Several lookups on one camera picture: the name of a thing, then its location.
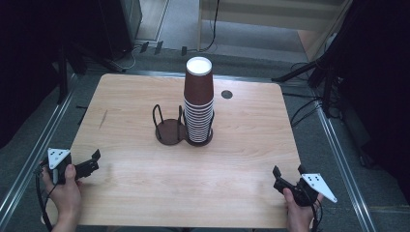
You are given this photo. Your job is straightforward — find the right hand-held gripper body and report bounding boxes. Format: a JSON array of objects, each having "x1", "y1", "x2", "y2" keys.
[{"x1": 273, "y1": 173, "x2": 338, "y2": 208}]

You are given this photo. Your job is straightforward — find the brown paper cup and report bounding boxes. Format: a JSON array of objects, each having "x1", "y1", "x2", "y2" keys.
[{"x1": 183, "y1": 56, "x2": 215, "y2": 107}]

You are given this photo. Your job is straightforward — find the black cabinet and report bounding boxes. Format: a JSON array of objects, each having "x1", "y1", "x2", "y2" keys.
[{"x1": 96, "y1": 0, "x2": 143, "y2": 61}]

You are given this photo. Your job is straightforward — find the metal floor rail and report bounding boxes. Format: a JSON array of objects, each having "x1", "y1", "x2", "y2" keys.
[
  {"x1": 0, "y1": 72, "x2": 79, "y2": 221},
  {"x1": 314, "y1": 101, "x2": 379, "y2": 232}
]

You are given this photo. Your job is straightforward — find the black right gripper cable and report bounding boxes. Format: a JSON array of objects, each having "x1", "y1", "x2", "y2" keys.
[{"x1": 309, "y1": 197, "x2": 324, "y2": 232}]

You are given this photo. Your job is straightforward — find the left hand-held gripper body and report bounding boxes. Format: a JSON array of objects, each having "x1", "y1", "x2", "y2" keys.
[{"x1": 47, "y1": 148, "x2": 100, "y2": 186}]

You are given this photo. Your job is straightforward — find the black hanging cable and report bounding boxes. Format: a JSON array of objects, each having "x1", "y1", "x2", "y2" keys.
[{"x1": 195, "y1": 0, "x2": 220, "y2": 53}]

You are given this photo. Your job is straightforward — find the person's left hand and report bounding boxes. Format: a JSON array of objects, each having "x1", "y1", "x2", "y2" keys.
[{"x1": 42, "y1": 163, "x2": 83, "y2": 224}]

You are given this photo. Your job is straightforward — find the white floor cable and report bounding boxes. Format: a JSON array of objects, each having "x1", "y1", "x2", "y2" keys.
[{"x1": 120, "y1": 44, "x2": 143, "y2": 72}]

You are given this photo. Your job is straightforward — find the person's right hand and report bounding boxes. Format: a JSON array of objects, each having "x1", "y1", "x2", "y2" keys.
[{"x1": 283, "y1": 188, "x2": 324, "y2": 232}]

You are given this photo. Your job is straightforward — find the light wooden frame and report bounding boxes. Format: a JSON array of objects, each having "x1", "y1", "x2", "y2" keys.
[{"x1": 196, "y1": 0, "x2": 354, "y2": 62}]

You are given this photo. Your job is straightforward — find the black floor cables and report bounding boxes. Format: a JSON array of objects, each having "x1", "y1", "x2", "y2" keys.
[{"x1": 282, "y1": 91, "x2": 324, "y2": 128}]

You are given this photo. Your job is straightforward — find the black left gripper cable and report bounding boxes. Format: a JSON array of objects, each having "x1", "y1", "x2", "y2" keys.
[{"x1": 33, "y1": 162, "x2": 54, "y2": 232}]

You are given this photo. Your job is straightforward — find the black tripod stand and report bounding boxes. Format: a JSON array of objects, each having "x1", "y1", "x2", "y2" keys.
[
  {"x1": 57, "y1": 40, "x2": 128, "y2": 104},
  {"x1": 271, "y1": 56, "x2": 344, "y2": 119}
]

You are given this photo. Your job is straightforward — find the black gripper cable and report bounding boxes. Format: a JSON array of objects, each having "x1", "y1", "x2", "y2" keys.
[
  {"x1": 33, "y1": 162, "x2": 54, "y2": 232},
  {"x1": 309, "y1": 197, "x2": 324, "y2": 232}
]

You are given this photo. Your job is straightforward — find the black wire cup holder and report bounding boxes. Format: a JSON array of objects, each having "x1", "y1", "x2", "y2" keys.
[{"x1": 152, "y1": 103, "x2": 216, "y2": 148}]

